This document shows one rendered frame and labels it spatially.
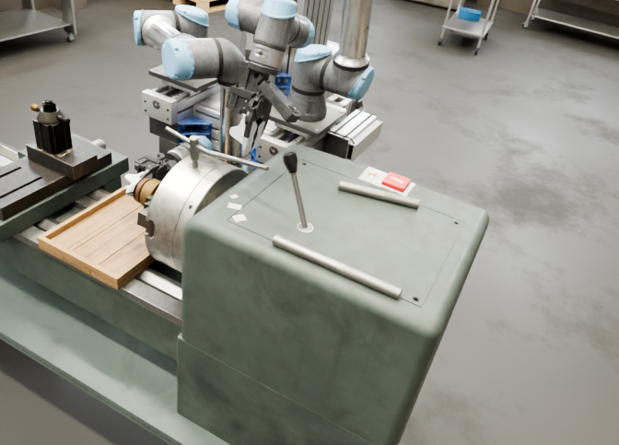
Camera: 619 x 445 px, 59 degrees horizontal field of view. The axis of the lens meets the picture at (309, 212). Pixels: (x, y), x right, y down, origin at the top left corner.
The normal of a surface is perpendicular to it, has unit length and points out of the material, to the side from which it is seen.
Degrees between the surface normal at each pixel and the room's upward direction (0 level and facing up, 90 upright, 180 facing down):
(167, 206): 53
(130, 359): 0
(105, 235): 0
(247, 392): 90
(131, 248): 0
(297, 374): 90
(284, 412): 90
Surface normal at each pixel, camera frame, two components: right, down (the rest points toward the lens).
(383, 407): -0.46, 0.46
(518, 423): 0.14, -0.81
